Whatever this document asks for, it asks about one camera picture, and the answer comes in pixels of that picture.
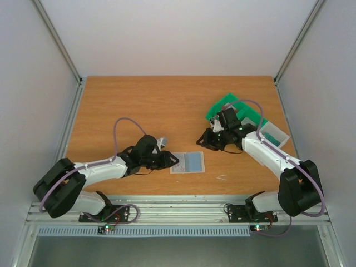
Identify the small circuit board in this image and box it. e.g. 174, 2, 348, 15
250, 224, 272, 232
97, 225, 116, 234

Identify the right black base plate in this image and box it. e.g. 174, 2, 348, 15
223, 204, 278, 223

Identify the grey card in tray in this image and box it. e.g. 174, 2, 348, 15
241, 117, 256, 126

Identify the green plastic sorting tray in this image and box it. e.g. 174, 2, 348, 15
205, 93, 261, 127

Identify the right aluminium frame post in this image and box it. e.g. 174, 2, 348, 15
273, 0, 327, 87

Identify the white vip card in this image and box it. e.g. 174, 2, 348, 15
170, 153, 186, 174

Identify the aluminium rail frame front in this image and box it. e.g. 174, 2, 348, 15
25, 195, 331, 226

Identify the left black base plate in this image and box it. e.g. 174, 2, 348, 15
78, 205, 130, 223

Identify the left small circuit board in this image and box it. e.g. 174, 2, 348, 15
97, 225, 116, 234

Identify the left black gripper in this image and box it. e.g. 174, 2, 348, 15
141, 151, 180, 170

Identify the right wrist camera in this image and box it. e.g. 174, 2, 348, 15
209, 116, 224, 133

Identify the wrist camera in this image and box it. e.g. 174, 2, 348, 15
157, 137, 167, 150
209, 116, 224, 133

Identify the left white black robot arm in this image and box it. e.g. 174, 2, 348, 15
33, 135, 179, 222

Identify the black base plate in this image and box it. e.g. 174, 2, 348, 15
223, 204, 278, 223
78, 205, 130, 223

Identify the grey slotted cable duct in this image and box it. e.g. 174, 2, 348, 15
37, 225, 250, 238

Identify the teal card in tray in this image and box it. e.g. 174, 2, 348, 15
263, 132, 280, 147

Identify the right small circuit board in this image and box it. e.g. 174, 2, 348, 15
250, 224, 272, 232

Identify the left aluminium frame post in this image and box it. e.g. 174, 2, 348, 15
31, 0, 82, 85

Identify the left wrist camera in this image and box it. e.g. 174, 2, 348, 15
157, 137, 167, 150

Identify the beige card holder wallet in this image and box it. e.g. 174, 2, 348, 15
175, 151, 205, 174

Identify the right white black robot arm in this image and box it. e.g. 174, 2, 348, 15
196, 108, 325, 221

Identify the aluminium frame post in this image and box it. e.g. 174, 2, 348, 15
31, 0, 82, 85
273, 0, 327, 87

